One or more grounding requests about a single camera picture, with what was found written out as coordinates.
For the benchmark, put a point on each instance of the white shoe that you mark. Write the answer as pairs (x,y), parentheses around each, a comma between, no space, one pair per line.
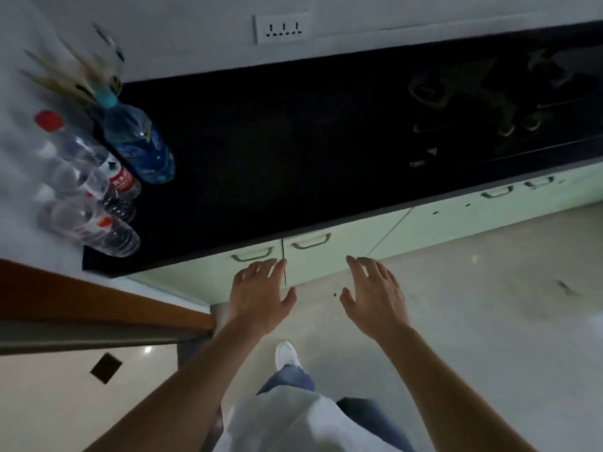
(287,356)

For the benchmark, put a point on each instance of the blue plastic water bottle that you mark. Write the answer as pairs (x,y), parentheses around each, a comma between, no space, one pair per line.
(136,141)

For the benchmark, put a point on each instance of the clear bottle with red cap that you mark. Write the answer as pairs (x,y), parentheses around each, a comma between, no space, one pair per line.
(89,152)

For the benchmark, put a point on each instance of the person's left forearm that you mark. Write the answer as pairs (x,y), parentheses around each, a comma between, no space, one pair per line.
(183,395)

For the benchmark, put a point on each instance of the person's right thumb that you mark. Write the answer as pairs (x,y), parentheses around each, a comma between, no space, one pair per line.
(347,302)

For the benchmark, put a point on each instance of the white shirt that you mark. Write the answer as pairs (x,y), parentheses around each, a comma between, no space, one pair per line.
(292,423)

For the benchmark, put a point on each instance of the white wall power socket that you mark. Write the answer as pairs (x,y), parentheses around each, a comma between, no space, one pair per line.
(281,28)

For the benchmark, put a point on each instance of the blue jeans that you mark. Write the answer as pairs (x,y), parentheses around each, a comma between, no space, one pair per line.
(377,423)

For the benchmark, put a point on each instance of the light green cabinet door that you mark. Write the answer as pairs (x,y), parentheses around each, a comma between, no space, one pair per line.
(212,272)
(494,211)
(329,254)

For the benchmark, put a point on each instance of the person's left thumb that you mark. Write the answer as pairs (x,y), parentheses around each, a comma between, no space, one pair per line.
(289,301)

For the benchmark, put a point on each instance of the person's left hand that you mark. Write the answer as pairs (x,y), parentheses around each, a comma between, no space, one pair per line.
(256,301)

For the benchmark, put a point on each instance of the person's right forearm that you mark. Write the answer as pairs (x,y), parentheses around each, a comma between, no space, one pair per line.
(452,395)

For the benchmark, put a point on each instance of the clear bottle with red label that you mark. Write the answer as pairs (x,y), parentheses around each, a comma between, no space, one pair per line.
(94,228)

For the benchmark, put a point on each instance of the clear plastic water bottle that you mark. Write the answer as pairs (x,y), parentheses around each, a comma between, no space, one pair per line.
(113,207)

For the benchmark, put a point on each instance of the brown wooden door frame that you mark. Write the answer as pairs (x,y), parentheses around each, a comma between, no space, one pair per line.
(94,301)

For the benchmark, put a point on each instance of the black gas stove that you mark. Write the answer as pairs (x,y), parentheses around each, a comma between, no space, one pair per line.
(509,98)

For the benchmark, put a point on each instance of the person's right hand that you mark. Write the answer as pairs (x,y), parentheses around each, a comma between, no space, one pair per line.
(379,303)

